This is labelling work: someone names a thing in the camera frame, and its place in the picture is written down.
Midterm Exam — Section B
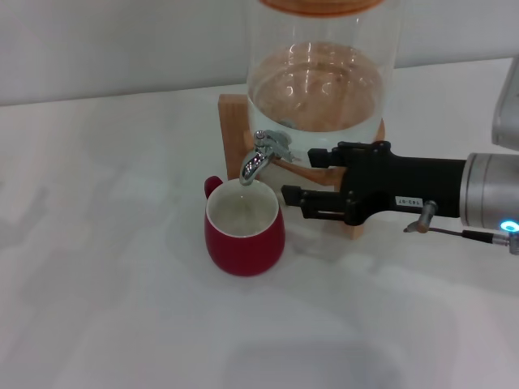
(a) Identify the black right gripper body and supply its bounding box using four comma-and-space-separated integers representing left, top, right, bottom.
339, 140, 468, 227

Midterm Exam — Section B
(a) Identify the red ceramic cup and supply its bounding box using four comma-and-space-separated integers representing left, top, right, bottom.
203, 175, 287, 278

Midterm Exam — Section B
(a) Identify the chrome metal faucet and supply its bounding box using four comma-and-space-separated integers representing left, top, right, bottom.
239, 129, 303, 188

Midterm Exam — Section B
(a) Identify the silver angled metal plug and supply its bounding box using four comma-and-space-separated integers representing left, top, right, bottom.
402, 199, 440, 235

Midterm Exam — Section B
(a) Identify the glass water dispenser jar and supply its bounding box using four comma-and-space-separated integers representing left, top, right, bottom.
244, 0, 407, 168

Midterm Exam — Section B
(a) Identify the wooden dispenser stand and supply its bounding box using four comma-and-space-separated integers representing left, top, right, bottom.
217, 93, 388, 242

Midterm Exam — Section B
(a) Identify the wooden jar lid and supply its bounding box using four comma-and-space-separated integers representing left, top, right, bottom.
257, 0, 387, 18

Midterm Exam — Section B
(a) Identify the black cable with metal connector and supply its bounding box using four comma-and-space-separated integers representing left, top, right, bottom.
428, 225, 519, 245

